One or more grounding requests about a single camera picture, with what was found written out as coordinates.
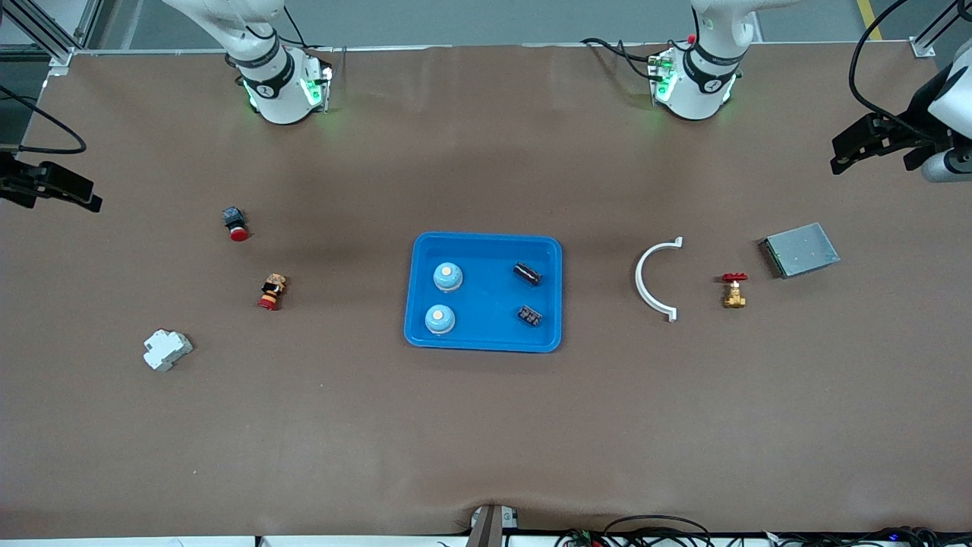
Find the white circuit breaker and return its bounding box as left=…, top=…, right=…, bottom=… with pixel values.
left=143, top=328, right=194, bottom=372

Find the red yellow emergency button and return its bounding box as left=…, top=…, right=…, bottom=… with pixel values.
left=257, top=273, right=289, bottom=312

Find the tangled cable bundle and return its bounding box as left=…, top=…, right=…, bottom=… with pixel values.
left=759, top=524, right=972, bottom=547

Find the grey camera bracket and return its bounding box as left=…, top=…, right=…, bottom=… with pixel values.
left=465, top=504, right=519, bottom=547

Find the blue plastic tray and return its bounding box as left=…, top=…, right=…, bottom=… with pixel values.
left=403, top=231, right=563, bottom=354

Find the black looped cable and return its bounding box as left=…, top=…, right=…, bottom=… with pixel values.
left=604, top=515, right=712, bottom=547

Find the white curved pipe clamp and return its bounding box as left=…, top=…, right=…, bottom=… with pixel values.
left=634, top=236, right=684, bottom=324

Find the grey metal box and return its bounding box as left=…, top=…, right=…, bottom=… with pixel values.
left=758, top=222, right=841, bottom=280

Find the brown table mat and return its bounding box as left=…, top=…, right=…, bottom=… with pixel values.
left=0, top=42, right=972, bottom=536

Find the black red push button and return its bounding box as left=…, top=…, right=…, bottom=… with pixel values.
left=222, top=206, right=251, bottom=243

